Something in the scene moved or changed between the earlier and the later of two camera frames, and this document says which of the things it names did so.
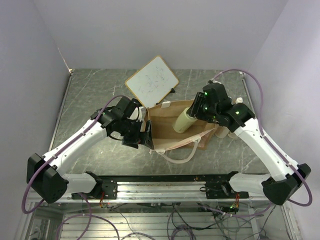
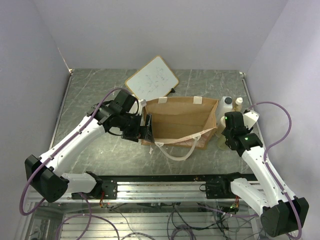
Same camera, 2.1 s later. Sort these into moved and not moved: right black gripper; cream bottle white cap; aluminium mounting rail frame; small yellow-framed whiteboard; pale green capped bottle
Moved: pale green capped bottle; right black gripper
Not moved: aluminium mounting rail frame; cream bottle white cap; small yellow-framed whiteboard
